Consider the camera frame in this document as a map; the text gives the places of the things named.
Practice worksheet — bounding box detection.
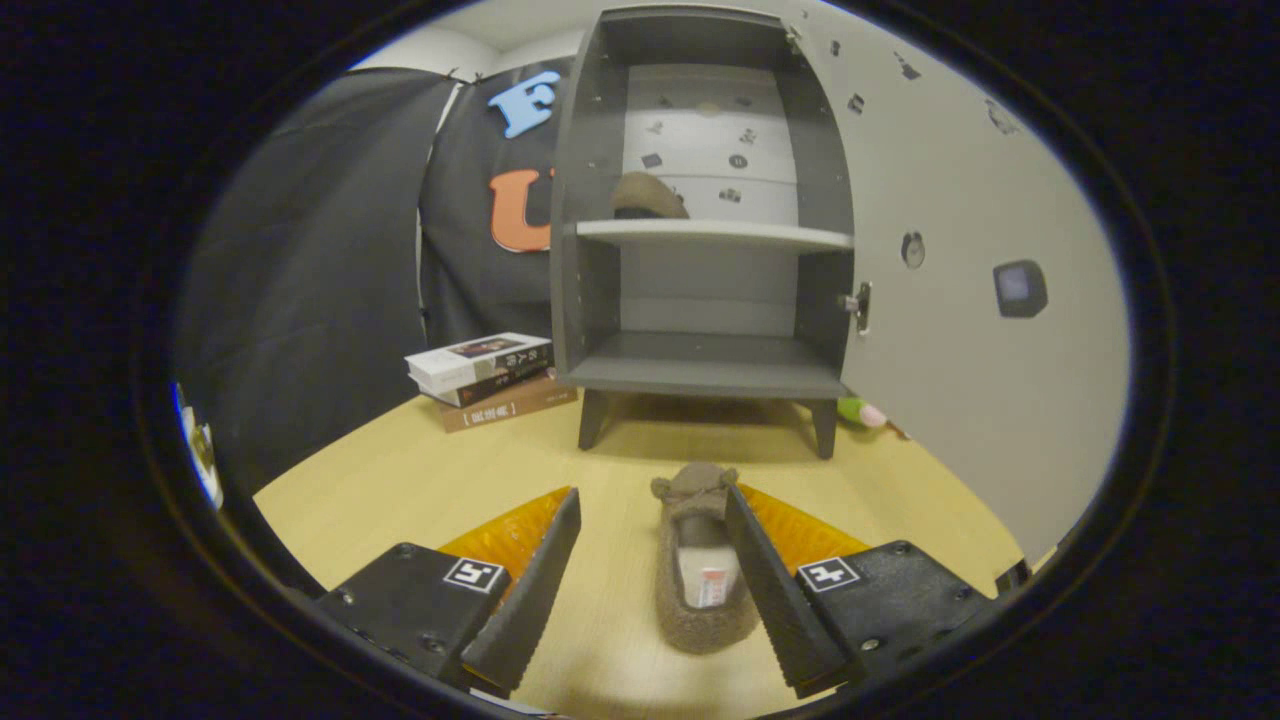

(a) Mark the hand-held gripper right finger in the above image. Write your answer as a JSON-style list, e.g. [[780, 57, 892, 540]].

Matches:
[[724, 484, 1001, 699]]

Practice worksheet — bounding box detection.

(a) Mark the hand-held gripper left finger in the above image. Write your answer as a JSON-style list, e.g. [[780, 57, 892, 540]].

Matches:
[[315, 486, 583, 699]]

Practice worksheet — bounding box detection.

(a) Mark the brown fuzzy shoe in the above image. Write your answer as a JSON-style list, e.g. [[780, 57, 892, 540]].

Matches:
[[612, 171, 691, 221], [650, 462, 763, 656]]

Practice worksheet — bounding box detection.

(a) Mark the grey shoe cabinet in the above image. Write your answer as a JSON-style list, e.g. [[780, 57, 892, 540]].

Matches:
[[548, 5, 861, 461]]

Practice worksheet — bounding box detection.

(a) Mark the beige shoe cabinet door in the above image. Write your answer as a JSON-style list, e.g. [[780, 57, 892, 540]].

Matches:
[[790, 0, 1131, 566]]

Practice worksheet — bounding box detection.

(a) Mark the metal door hinge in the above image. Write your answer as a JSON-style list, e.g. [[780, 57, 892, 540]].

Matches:
[[838, 282, 873, 337]]

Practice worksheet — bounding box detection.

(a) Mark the brown book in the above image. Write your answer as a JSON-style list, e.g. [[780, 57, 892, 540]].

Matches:
[[437, 375, 579, 434]]

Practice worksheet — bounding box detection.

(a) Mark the green plush toy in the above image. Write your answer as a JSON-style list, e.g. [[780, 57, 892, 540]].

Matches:
[[836, 397, 911, 441]]

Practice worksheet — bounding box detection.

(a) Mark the dark book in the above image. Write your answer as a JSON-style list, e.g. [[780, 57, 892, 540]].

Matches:
[[420, 362, 556, 408]]

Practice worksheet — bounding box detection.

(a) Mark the white book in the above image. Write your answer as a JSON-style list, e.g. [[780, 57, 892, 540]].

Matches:
[[405, 332, 554, 396]]

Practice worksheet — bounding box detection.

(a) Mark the black backdrop cloth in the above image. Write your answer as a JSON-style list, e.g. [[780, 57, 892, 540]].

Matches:
[[175, 60, 581, 496]]

